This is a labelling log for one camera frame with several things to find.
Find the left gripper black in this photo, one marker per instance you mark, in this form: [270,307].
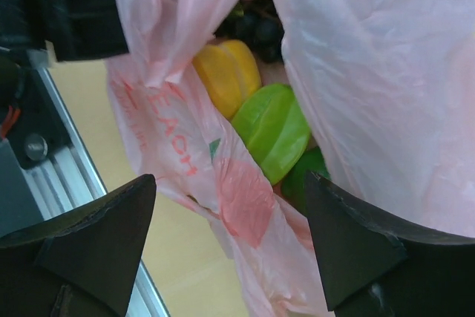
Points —
[79,30]

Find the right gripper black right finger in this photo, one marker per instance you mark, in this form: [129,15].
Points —
[373,263]

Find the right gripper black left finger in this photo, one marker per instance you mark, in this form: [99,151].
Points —
[81,263]

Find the pink plastic bag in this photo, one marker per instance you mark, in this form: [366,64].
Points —
[386,87]

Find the green lime fruit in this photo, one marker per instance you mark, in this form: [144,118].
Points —
[292,186]

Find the yellow starfruit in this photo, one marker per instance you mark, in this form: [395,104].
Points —
[229,73]

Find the green starfruit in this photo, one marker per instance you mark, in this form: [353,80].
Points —
[273,129]

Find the dark grape bunch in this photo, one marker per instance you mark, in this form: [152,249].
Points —
[257,24]

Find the aluminium front rail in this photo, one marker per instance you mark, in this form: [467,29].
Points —
[57,185]

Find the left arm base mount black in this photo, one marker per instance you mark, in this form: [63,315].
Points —
[29,119]

